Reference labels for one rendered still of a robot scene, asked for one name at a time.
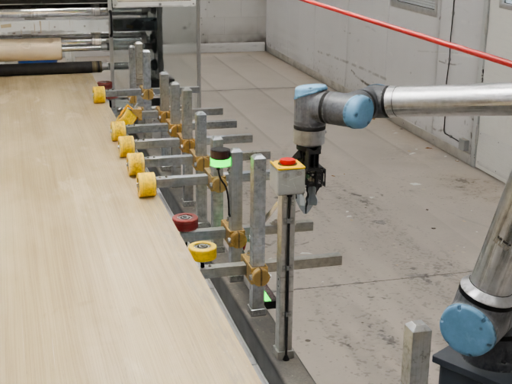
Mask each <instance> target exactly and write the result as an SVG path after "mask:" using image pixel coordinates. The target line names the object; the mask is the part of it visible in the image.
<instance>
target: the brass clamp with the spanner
mask: <svg viewBox="0 0 512 384"><path fill-rule="evenodd" d="M221 226H224V228H225V229H226V238H224V239H225V240H226V242H227V244H228V245H229V247H234V248H243V247H244V246H245V244H246V242H247V238H246V236H245V230H244V229H243V227H242V230H234V231H231V229H230V228H229V222H228V221H226V219H221Z"/></svg>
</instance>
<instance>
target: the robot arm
mask: <svg viewBox="0 0 512 384"><path fill-rule="evenodd" d="M327 89H328V87H327V85H323V84H307V85H300V86H298V87H296V89H295V96H294V99H293V100H294V125H293V142H294V143H295V144H296V149H298V151H297V152H296V153H295V154H294V156H293V157H292V158H294V159H297V160H298V161H299V162H301V163H302V164H303V165H304V166H305V167H306V179H305V187H306V192H307V196H306V202H305V198H304V194H296V202H297V204H298V206H299V208H300V209H301V211H302V212H303V213H304V214H307V213H308V212H309V211H310V209H311V208H312V206H313V205H317V204H318V199H317V196H316V193H317V191H318V189H319V188H320V187H322V185H323V186H324V187H325V180H324V181H323V174H325V179H326V169H325V168H324V167H322V166H321V165H320V164H319V163H318V160H319V154H321V149H322V145H323V144H324V143H325V134H326V133H327V131H326V130H325V127H326V123H327V124H332V125H337V126H345V127H350V128H351V129H363V128H365V127H366V126H368V124H369V123H370V121H371V120H372V119H373V118H393V117H460V116H512V82H497V83H474V84H451V85H406V86H393V85H381V84H373V85H369V86H367V87H365V88H361V89H359V90H356V91H352V92H349V93H341V92H336V91H327ZM440 331H441V334H442V336H443V338H444V340H445V341H446V342H447V343H448V345H449V346H450V347H451V348H452V349H454V350H455V351H457V352H458V353H460V354H461V355H462V357H463V359H464V360H465V361H466V362H468V363H470V364H471V365H473V366H475V367H478V368H480V369H483V370H487V371H492V372H497V373H511V372H512V169H511V170H510V174H509V176H508V179H507V182H506V184H505V187H504V190H503V193H502V195H501V198H500V200H499V203H498V206H497V209H496V210H495V213H494V216H493V219H492V221H491V225H490V226H489V229H488V232H487V235H486V237H485V240H484V243H483V245H482V248H481V251H480V253H479V255H478V259H477V261H476V263H475V266H474V269H473V272H472V274H469V275H466V276H464V277H463V278H462V279H461V281H460V284H459V287H458V290H457V291H456V295H455V297H454V300H453V302H452V304H451V305H450V306H448V307H447V308H446V309H445V310H444V311H443V314H442V315H441V318H440Z"/></svg>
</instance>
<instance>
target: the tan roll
mask: <svg viewBox="0 0 512 384"><path fill-rule="evenodd" d="M100 50H110V45H109V44H92V45H66V46H62V42H61V38H60V37H54V38H25V39H0V62H14V61H37V60H61V59H62V52H75V51H100Z"/></svg>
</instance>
